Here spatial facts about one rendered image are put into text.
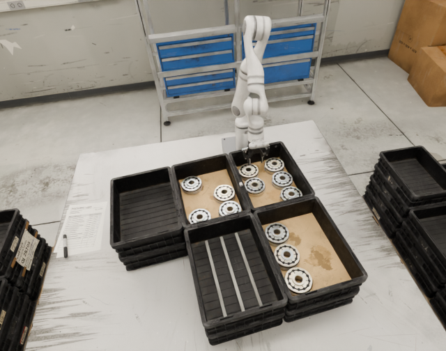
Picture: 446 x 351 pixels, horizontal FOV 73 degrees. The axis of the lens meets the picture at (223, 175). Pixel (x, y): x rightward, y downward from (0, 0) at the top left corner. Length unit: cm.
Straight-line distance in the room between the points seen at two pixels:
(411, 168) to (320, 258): 121
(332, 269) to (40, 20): 374
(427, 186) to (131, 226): 178
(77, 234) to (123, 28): 273
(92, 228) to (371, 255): 136
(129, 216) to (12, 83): 332
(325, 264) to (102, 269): 99
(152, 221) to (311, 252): 72
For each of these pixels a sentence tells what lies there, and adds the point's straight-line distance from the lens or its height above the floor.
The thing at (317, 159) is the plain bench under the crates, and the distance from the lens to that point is 190.
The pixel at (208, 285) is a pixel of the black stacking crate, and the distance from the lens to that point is 126.
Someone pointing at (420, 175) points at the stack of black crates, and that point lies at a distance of 233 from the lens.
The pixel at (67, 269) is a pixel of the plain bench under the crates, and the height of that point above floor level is 70.
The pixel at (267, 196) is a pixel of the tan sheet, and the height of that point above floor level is 83.
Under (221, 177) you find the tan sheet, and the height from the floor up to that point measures 83.
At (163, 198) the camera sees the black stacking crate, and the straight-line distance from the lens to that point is 154.
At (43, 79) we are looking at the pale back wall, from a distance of 443.
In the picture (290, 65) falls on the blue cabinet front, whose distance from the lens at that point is 338.
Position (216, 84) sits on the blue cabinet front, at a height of 39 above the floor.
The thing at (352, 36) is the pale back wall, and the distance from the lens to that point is 459.
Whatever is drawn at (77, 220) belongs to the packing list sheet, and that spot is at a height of 70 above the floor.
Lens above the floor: 197
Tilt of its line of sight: 46 degrees down
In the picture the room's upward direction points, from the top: 5 degrees counter-clockwise
